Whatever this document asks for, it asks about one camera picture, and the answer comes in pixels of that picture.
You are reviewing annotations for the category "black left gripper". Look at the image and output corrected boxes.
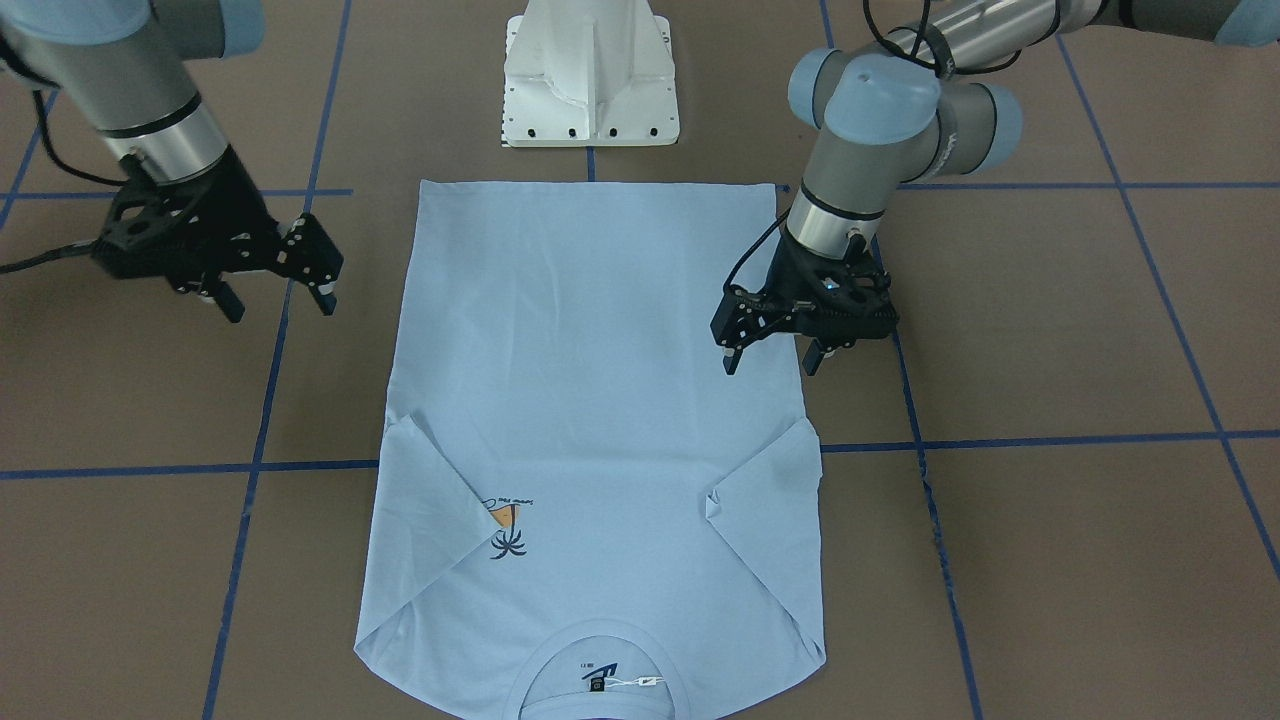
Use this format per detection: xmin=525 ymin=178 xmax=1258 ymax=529
xmin=710 ymin=228 xmax=899 ymax=377

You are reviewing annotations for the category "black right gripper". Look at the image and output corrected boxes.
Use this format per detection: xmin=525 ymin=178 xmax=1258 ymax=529
xmin=90 ymin=149 xmax=344 ymax=324

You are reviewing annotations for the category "light blue t-shirt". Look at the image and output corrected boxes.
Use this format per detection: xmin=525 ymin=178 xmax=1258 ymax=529
xmin=355 ymin=181 xmax=826 ymax=719

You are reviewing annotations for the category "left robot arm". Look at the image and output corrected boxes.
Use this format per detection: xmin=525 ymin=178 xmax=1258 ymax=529
xmin=710 ymin=1 xmax=1277 ymax=375

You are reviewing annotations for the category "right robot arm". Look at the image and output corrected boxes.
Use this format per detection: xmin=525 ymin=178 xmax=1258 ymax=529
xmin=3 ymin=1 xmax=344 ymax=323

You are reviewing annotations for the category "brown paper table cover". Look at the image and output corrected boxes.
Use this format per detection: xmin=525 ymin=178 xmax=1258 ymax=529
xmin=1 ymin=1 xmax=1279 ymax=719

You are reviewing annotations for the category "white central robot pedestal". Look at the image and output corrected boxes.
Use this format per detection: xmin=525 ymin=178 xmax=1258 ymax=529
xmin=500 ymin=1 xmax=681 ymax=149

